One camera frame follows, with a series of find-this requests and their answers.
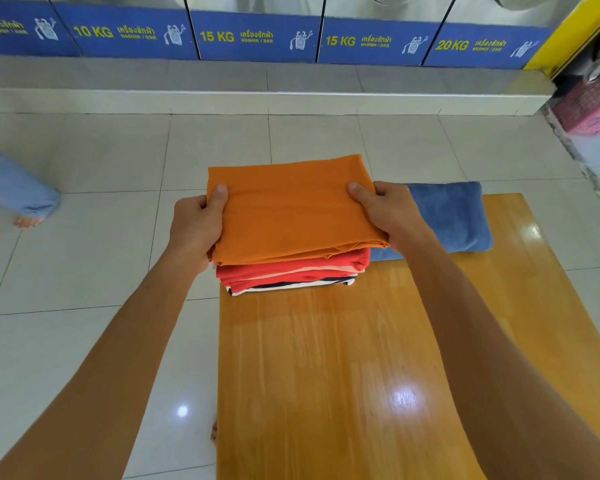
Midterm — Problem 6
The person's right forearm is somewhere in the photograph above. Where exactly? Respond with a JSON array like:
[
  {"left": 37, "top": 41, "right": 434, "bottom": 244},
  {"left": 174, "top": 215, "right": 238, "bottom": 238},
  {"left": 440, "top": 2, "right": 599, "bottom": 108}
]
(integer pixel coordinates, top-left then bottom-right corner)
[{"left": 402, "top": 234, "right": 600, "bottom": 480}]

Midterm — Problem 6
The person's left forearm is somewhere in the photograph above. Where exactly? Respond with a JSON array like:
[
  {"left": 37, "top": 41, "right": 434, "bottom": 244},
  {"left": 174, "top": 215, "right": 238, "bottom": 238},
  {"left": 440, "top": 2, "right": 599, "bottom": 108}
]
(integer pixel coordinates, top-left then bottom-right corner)
[{"left": 0, "top": 247, "right": 211, "bottom": 480}]

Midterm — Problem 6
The red garment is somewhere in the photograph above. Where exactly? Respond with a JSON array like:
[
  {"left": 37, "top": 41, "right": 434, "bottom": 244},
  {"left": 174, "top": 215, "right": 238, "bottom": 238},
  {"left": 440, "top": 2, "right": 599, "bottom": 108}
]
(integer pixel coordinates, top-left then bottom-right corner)
[
  {"left": 221, "top": 268, "right": 359, "bottom": 295},
  {"left": 215, "top": 247, "right": 372, "bottom": 281}
]

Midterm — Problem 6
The person's left hand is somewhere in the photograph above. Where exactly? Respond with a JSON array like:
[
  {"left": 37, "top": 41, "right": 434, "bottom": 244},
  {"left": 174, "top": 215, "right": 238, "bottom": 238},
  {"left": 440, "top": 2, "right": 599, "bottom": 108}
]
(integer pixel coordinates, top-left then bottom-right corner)
[{"left": 167, "top": 183, "right": 229, "bottom": 275}]

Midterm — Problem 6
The orange garment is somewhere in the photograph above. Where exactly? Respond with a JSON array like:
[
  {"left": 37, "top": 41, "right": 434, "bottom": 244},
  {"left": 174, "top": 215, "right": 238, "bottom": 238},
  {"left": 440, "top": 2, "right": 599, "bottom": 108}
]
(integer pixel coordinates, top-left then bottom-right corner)
[{"left": 206, "top": 154, "right": 390, "bottom": 267}]

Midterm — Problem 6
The silver front-load washing machine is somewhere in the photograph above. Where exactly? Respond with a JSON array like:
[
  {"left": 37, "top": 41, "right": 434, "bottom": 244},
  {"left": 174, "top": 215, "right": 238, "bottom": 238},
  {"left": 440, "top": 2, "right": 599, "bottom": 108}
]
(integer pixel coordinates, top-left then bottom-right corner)
[
  {"left": 47, "top": 0, "right": 201, "bottom": 61},
  {"left": 422, "top": 0, "right": 586, "bottom": 71},
  {"left": 0, "top": 0, "right": 83, "bottom": 58},
  {"left": 183, "top": 0, "right": 327, "bottom": 64},
  {"left": 317, "top": 0, "right": 459, "bottom": 67}
]

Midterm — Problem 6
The person's right hand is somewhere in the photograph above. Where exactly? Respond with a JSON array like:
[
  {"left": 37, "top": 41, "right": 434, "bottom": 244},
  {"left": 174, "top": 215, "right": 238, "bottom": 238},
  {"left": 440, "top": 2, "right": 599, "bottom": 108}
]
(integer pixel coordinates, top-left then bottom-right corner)
[{"left": 347, "top": 181, "right": 433, "bottom": 255}]

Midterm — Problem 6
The black white striped shirt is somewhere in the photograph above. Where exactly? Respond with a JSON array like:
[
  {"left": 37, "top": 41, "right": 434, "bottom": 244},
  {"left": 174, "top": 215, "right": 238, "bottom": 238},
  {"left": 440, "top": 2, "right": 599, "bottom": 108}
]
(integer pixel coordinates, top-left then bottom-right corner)
[{"left": 225, "top": 276, "right": 357, "bottom": 297}]

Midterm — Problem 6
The pink laundry basket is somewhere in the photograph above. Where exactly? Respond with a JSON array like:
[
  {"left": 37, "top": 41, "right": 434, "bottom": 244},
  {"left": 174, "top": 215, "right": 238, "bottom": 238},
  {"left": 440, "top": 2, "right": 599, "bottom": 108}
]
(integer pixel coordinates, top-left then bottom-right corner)
[{"left": 549, "top": 72, "right": 600, "bottom": 137}]

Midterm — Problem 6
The pink garment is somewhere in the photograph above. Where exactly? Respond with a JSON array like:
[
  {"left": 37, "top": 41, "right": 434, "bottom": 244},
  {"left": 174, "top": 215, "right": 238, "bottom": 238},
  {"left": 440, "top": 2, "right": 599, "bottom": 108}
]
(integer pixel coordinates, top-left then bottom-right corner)
[{"left": 219, "top": 264, "right": 366, "bottom": 285}]

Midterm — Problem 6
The blue towel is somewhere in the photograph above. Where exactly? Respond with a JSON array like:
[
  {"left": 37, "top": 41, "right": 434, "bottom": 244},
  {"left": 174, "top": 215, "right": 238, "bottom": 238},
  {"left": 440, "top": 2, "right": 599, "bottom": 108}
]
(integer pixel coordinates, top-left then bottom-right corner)
[{"left": 369, "top": 181, "right": 495, "bottom": 263}]

